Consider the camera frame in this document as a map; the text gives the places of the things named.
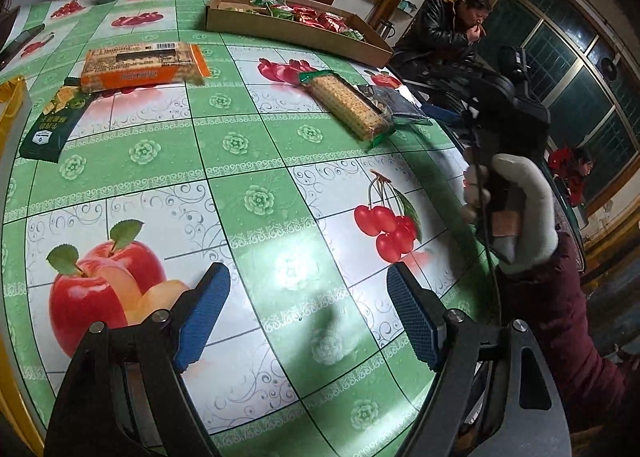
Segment cardboard box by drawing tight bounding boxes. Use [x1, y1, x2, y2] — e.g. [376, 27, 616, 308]
[205, 0, 395, 69]

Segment green-ended cracker packet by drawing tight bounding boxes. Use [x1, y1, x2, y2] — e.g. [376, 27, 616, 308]
[298, 70, 398, 148]

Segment person's right hand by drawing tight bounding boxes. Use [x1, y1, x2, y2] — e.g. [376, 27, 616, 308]
[462, 152, 560, 274]

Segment orange cracker packet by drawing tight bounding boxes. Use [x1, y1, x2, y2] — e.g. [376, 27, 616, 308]
[80, 41, 211, 94]

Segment dark green snack bag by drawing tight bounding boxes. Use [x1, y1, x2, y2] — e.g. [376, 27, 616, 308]
[19, 78, 93, 164]

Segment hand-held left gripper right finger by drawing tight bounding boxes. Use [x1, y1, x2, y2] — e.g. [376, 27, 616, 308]
[386, 262, 573, 457]

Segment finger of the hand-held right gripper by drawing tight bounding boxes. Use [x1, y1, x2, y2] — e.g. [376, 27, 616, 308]
[419, 87, 473, 127]

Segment pile of small snack packets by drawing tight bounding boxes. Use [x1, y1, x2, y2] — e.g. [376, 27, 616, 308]
[220, 0, 368, 43]

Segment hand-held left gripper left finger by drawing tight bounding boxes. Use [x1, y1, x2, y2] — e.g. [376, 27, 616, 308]
[44, 262, 232, 457]

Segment yellow plastic item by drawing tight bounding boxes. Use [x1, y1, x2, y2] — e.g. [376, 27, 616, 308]
[0, 77, 28, 188]

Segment person's right forearm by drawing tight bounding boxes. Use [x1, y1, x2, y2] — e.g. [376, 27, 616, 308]
[492, 232, 628, 433]

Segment fruit print tablecloth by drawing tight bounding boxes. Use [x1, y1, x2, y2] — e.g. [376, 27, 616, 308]
[0, 0, 501, 457]

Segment black flat device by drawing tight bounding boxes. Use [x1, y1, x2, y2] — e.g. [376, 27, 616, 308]
[0, 23, 46, 69]

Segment barred window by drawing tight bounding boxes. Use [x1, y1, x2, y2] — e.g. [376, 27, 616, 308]
[492, 0, 640, 208]

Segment dark snack packet clear window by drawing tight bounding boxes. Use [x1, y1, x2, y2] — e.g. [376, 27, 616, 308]
[357, 84, 433, 127]

